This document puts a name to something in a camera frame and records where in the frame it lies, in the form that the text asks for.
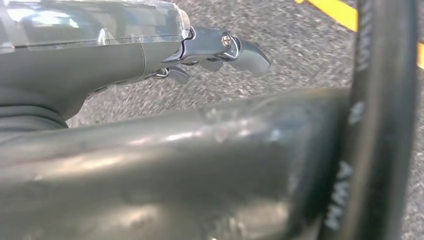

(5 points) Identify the grey robot body shell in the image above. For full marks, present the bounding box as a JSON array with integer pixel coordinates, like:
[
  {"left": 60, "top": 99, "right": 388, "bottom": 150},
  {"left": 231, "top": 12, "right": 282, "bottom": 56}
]
[{"left": 0, "top": 87, "right": 353, "bottom": 240}]

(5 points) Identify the yellow floor tape square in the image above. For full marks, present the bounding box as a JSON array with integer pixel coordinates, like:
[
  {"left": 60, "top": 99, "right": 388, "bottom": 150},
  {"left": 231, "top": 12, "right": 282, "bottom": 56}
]
[{"left": 294, "top": 0, "right": 424, "bottom": 70}]

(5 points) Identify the thick black printed cable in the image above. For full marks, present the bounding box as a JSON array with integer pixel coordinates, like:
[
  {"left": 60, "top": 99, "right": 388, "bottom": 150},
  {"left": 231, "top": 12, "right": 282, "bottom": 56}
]
[{"left": 317, "top": 0, "right": 420, "bottom": 240}]

